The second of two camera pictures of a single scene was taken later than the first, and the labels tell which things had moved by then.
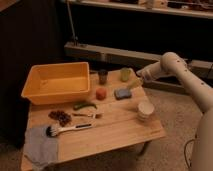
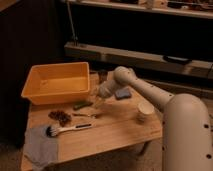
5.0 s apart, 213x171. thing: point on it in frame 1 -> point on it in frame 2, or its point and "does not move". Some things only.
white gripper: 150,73 -> 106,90
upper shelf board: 142,8 does not move
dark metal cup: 103,76 does not move
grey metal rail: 133,58 does not move
